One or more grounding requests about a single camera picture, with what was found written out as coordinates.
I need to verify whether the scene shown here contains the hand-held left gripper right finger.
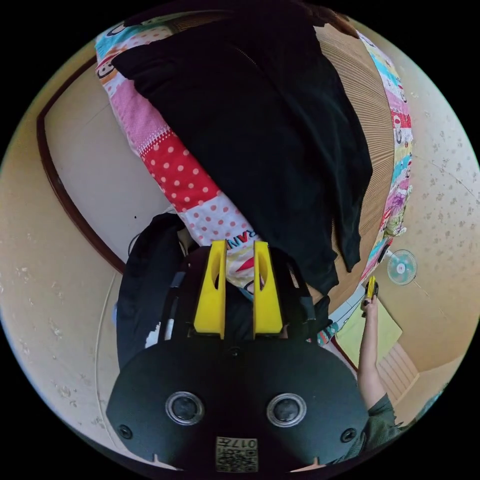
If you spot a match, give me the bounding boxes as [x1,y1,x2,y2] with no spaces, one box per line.
[252,240,284,339]

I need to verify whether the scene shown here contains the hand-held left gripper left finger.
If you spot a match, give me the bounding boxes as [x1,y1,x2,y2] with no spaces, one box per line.
[193,239,227,340]

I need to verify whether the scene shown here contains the black pants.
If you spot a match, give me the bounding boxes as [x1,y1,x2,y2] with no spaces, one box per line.
[111,10,374,298]

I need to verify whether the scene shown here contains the person's right forearm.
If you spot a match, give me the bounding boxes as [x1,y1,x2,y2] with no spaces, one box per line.
[356,315,392,410]

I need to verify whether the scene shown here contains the light blue fan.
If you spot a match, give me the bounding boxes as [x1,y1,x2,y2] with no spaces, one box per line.
[385,248,418,287]

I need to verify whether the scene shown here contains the person's body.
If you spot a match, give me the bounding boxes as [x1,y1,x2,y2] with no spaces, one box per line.
[115,212,418,467]

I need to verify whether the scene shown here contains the white door with brown frame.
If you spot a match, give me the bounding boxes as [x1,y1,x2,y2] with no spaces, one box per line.
[36,55,177,275]

